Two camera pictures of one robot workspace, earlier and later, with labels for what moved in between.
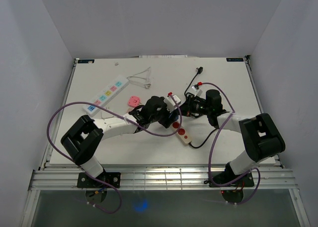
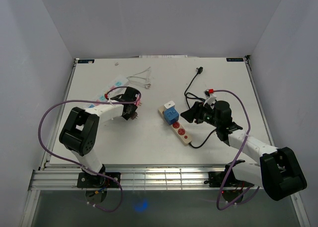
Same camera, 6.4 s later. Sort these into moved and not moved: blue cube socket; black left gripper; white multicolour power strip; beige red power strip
Moved: black left gripper
Not moved: white multicolour power strip; beige red power strip; blue cube socket
